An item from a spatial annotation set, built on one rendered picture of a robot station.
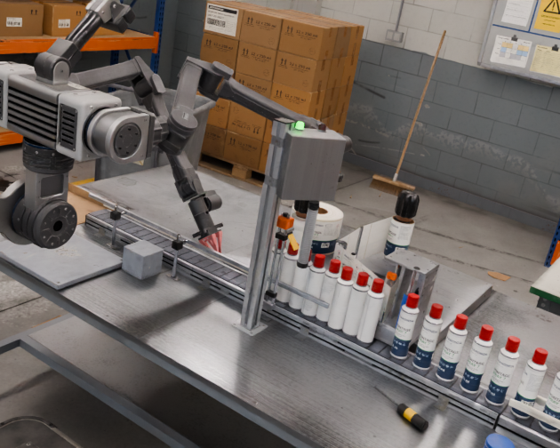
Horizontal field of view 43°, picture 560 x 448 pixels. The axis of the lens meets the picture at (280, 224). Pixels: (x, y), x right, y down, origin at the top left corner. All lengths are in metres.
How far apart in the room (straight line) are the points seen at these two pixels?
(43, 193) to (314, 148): 0.76
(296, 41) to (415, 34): 1.51
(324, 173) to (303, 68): 3.65
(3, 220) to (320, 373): 0.99
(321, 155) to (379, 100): 5.00
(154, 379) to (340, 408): 1.22
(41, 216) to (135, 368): 1.22
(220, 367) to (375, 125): 5.21
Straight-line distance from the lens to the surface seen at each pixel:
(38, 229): 2.03
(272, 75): 5.80
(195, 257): 2.54
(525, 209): 6.62
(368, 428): 1.95
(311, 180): 2.03
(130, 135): 1.80
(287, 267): 2.27
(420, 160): 6.88
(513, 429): 2.09
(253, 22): 5.86
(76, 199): 3.07
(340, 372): 2.14
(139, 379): 3.03
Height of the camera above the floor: 1.97
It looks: 22 degrees down
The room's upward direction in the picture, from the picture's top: 10 degrees clockwise
